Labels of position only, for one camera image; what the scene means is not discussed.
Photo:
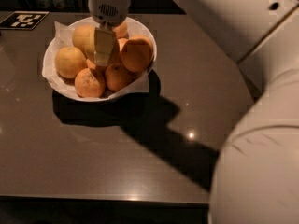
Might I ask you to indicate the front centre orange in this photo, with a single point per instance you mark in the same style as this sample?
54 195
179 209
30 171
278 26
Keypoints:
117 77

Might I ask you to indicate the hidden middle orange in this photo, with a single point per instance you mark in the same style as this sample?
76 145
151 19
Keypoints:
121 42

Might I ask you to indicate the white paper liner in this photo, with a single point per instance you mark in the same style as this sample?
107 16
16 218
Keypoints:
62 34

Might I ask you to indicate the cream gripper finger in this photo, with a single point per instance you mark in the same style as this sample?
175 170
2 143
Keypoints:
104 41

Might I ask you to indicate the white bowl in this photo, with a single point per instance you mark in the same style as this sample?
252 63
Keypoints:
146 31

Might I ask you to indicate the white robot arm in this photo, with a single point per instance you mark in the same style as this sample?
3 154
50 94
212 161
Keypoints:
254 179

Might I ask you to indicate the large orange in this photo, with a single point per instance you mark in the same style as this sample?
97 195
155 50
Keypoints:
114 56
137 53

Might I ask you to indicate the top orange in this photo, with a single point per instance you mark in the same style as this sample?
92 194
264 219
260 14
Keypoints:
121 30

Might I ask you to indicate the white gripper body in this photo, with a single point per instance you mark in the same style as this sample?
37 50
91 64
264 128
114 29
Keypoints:
106 10

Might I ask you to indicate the black white fiducial marker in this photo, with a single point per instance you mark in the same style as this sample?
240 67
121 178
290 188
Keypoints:
23 20

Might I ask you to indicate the front left mottled orange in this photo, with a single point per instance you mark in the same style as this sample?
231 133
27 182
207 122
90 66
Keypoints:
90 83

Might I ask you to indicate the back left orange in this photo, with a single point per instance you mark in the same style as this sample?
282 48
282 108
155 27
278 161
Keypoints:
83 38

